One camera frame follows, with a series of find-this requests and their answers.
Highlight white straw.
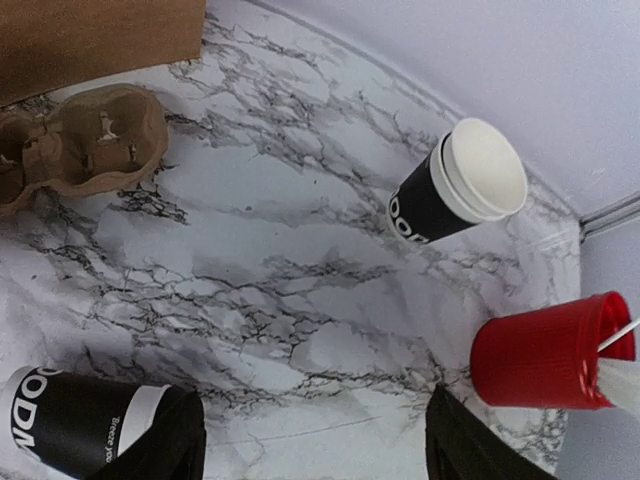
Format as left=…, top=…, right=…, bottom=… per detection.
left=598, top=318, right=640, bottom=352

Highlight black paper coffee cup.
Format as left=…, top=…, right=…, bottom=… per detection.
left=1, top=366, right=178, bottom=478

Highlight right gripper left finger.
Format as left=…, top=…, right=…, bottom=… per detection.
left=99, top=387, right=206, bottom=479

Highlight cardboard cup carrier tray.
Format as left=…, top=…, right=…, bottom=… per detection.
left=1, top=84, right=169, bottom=217

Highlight brown paper bag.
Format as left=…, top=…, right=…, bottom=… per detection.
left=1, top=1, right=206, bottom=105

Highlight red cylindrical holder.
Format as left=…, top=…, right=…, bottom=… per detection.
left=470, top=291, right=636, bottom=410

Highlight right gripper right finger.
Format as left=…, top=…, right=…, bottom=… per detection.
left=425, top=384, right=554, bottom=480

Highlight stack of paper cups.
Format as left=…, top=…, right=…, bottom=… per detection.
left=387, top=118, right=528, bottom=245

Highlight right aluminium frame post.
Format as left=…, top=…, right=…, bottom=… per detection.
left=579, top=192, right=640, bottom=242

